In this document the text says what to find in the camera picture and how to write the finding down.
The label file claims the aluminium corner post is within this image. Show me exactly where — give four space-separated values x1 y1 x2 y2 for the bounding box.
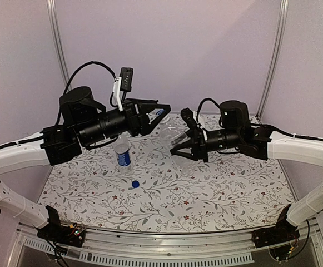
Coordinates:
256 0 289 120
46 0 70 90

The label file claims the right camera cable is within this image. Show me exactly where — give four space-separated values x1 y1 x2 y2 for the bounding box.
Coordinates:
196 97 222 120

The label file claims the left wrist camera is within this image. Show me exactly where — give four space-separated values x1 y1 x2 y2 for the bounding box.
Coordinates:
110 66 134 111

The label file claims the left camera cable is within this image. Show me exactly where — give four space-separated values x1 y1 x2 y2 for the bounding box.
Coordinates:
55 61 120 123

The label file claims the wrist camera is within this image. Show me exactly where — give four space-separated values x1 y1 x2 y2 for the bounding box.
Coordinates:
110 66 134 111
180 108 206 137

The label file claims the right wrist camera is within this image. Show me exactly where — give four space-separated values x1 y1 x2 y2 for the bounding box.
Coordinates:
180 108 206 137

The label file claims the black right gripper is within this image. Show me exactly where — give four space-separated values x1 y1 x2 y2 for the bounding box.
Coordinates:
171 127 241 162

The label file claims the right aluminium corner post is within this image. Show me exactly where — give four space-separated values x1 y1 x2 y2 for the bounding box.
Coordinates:
256 0 289 120

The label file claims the left aluminium corner post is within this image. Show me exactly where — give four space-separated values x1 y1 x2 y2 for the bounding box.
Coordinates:
46 0 70 90

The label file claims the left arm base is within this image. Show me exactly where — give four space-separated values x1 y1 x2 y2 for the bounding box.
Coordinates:
37 205 86 248

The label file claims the floral tablecloth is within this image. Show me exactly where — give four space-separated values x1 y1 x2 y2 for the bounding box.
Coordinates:
37 112 301 233

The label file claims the aluminium front rail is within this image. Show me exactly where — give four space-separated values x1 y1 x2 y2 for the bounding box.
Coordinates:
7 219 323 266

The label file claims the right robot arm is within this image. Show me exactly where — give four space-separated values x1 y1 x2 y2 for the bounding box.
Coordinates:
170 100 323 243

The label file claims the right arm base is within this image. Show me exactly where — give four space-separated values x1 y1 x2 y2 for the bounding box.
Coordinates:
251 222 300 248

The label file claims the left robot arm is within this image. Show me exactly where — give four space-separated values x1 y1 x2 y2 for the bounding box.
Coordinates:
0 86 171 241

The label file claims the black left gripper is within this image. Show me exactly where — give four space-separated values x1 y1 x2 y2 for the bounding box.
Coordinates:
78 98 171 146

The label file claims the small clear bottle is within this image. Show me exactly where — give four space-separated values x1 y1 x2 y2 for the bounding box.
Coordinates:
159 115 196 174

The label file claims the camera cable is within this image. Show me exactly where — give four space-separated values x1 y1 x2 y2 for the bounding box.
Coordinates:
196 97 222 120
55 61 120 123

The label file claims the clear bottle with blue label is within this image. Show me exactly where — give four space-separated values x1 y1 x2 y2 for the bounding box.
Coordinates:
113 134 133 173

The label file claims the white and blue bottle cap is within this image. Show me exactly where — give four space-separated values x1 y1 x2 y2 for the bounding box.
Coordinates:
155 109 164 116

